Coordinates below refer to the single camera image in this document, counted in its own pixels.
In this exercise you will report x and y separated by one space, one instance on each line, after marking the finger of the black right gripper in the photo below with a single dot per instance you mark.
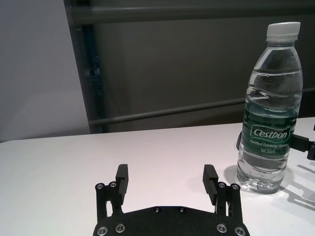
300 143

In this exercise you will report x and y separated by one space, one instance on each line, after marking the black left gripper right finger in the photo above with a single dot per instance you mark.
210 186

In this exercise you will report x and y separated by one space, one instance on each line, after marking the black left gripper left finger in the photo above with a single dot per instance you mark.
122 186

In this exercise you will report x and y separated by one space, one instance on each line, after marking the clear water bottle green label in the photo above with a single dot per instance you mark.
268 152

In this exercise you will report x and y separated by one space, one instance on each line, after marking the green YES button black base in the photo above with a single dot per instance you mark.
238 142

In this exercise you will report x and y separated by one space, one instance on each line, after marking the thick grey horizontal beam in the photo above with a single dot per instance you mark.
172 14

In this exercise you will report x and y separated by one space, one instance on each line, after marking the thin grey horizontal rail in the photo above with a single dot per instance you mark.
172 111

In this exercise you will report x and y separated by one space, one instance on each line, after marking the dark blue vertical post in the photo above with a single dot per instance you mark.
94 73

